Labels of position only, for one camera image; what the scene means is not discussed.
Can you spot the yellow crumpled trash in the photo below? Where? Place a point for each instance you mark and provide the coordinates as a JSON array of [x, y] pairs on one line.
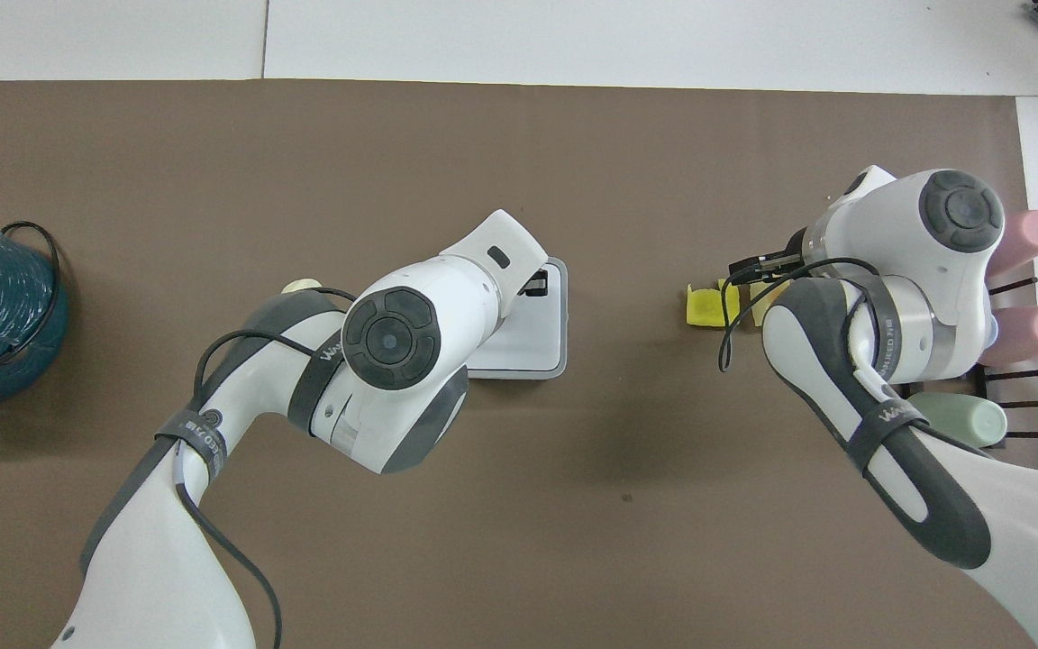
[[706, 306]]

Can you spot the pink cup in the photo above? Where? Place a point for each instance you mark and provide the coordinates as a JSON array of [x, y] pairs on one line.
[[1033, 333], [1028, 239]]

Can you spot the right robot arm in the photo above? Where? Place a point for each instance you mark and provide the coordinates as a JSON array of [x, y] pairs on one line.
[[924, 270]]

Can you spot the green cup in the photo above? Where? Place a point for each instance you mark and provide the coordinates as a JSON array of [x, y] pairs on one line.
[[965, 419]]

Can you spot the small cream round object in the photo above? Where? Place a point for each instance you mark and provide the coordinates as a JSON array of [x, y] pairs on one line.
[[301, 285]]

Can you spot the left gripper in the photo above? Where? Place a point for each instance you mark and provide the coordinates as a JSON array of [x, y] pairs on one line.
[[537, 285]]

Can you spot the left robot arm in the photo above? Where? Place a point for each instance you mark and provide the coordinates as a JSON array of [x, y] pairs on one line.
[[177, 559]]

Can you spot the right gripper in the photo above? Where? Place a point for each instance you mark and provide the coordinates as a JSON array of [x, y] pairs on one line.
[[794, 252]]

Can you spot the upper pink cup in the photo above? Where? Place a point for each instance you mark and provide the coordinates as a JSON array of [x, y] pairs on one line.
[[1028, 239]]

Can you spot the lower pink cup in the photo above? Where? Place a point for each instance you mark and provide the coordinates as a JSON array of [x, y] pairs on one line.
[[1033, 333]]

